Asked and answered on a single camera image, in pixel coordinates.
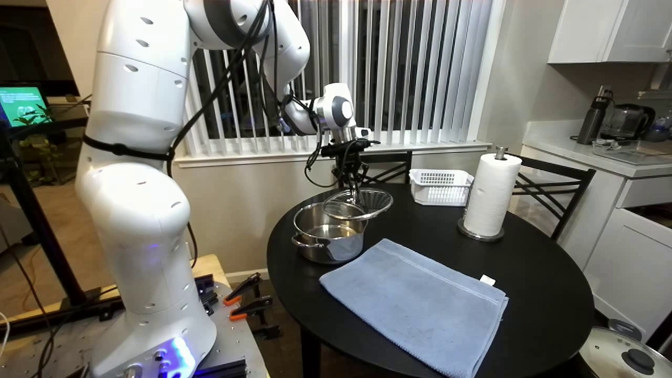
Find black kettle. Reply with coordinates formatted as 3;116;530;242
598;103;658;147

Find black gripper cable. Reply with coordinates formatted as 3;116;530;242
303;135;340;189

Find white round cooker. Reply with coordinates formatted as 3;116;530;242
578;317;672;378

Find white wall cabinet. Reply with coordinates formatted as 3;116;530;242
547;0;672;66

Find blue black clamp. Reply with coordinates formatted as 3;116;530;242
196;273;220;314

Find black chair with crossed back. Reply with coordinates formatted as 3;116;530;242
512;154;597;243

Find black tripod stand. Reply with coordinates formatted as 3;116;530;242
0;123;128;337

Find clear plastic container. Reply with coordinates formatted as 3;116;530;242
407;166;475;207

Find monitor with green screen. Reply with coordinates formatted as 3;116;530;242
0;83;55;129

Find white vertical window blinds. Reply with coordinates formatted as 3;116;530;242
155;0;506;159

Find robot mounting platform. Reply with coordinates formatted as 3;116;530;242
0;252;271;378

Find dark water bottle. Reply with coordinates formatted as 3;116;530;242
573;83;615;147

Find stainless steel pot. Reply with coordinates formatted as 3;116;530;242
289;199;372;267

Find glass lid with steel handle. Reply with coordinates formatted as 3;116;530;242
322;185;394;222

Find black orange clamp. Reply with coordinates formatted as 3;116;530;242
223;273;266;304
229;296;283;340

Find blue cloth towel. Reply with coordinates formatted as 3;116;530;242
317;236;511;378

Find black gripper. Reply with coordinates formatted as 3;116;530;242
333;147;370;207

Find white paper towel roll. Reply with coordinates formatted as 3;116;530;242
460;150;522;239

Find round black table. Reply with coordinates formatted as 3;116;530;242
264;182;597;378

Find white kitchen counter cabinet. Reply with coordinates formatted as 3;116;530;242
521;117;672;344

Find metal paper towel holder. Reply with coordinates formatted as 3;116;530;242
456;145;511;245

